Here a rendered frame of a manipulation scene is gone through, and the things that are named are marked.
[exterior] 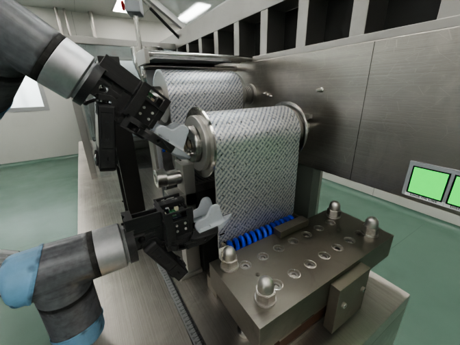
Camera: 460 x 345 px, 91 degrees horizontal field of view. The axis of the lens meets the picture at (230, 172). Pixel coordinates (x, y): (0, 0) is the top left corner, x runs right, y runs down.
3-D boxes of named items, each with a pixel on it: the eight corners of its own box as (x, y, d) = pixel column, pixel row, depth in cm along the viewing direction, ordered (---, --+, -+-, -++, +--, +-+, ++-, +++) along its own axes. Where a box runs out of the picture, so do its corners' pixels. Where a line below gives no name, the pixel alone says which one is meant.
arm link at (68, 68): (33, 81, 28) (41, 83, 35) (72, 104, 31) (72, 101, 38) (66, 32, 29) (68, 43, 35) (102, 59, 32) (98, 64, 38)
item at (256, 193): (218, 246, 51) (214, 170, 45) (291, 215, 63) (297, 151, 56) (219, 248, 51) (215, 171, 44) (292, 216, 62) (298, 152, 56)
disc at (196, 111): (187, 167, 56) (181, 105, 51) (189, 167, 56) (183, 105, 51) (216, 187, 44) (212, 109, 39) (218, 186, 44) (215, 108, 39)
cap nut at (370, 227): (357, 232, 54) (361, 215, 52) (365, 226, 55) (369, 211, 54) (373, 239, 51) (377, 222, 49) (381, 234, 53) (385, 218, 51)
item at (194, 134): (195, 129, 42) (197, 166, 45) (205, 128, 43) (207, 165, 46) (181, 124, 48) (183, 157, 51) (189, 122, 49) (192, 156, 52)
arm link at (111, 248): (104, 286, 35) (100, 255, 42) (135, 273, 37) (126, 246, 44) (93, 246, 32) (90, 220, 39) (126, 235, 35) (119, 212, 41)
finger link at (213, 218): (238, 200, 46) (196, 213, 41) (238, 225, 48) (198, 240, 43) (230, 194, 48) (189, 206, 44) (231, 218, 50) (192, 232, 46)
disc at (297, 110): (265, 151, 68) (266, 100, 63) (266, 151, 69) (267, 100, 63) (304, 163, 56) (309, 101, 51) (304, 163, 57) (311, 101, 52)
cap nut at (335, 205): (322, 214, 61) (324, 200, 60) (331, 211, 63) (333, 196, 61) (335, 220, 58) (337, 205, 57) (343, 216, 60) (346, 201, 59)
